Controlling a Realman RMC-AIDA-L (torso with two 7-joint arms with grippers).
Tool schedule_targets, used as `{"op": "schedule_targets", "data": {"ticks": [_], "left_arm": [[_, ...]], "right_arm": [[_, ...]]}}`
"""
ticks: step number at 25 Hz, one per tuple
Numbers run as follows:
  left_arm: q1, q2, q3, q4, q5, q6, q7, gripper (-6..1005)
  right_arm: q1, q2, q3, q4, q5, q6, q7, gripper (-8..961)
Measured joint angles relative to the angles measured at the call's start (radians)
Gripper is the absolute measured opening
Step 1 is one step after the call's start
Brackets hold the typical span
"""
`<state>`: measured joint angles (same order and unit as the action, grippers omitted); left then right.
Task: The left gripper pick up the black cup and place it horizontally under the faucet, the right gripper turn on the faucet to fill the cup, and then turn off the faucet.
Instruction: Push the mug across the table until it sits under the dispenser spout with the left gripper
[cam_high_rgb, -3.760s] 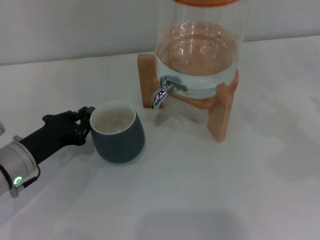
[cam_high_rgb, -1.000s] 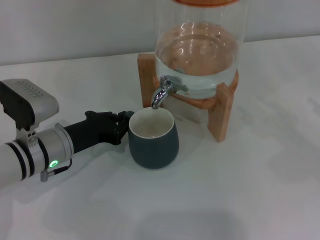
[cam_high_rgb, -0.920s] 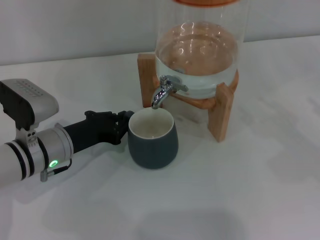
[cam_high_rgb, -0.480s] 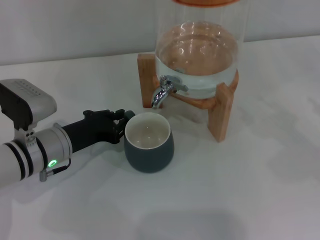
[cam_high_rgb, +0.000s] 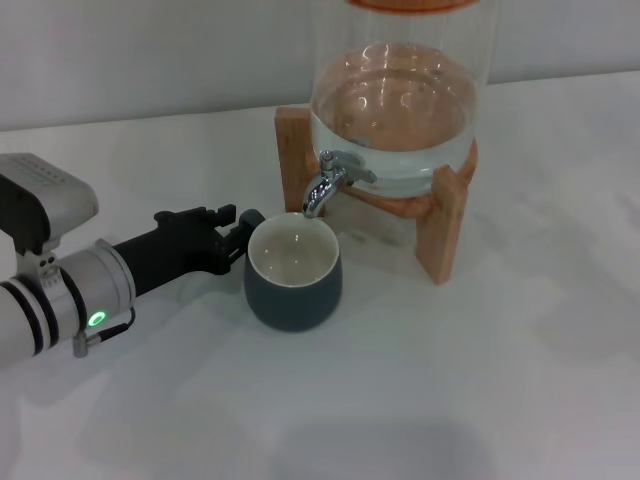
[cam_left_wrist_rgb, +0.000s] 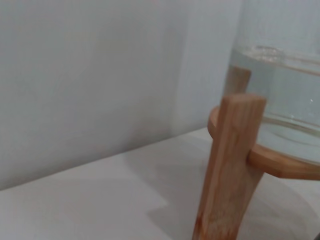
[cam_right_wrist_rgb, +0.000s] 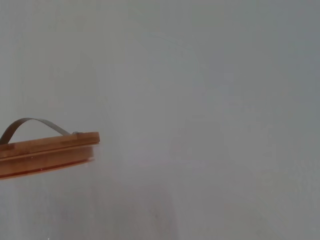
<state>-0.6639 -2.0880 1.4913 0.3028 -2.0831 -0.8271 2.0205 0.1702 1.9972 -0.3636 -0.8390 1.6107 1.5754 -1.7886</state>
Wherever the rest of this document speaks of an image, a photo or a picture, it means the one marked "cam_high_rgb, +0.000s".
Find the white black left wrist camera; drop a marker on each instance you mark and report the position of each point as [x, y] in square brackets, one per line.
[45, 195]

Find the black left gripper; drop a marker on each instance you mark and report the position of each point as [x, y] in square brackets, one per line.
[170, 255]

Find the dark grey ceramic mug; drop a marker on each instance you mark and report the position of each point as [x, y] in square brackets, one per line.
[295, 300]

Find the chrome metal faucet tap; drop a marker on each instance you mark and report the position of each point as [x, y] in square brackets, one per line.
[322, 187]

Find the wooden dispenser stand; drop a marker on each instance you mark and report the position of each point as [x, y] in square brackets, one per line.
[440, 235]

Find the clear glass water dispenser jar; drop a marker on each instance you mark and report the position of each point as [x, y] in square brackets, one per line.
[400, 125]

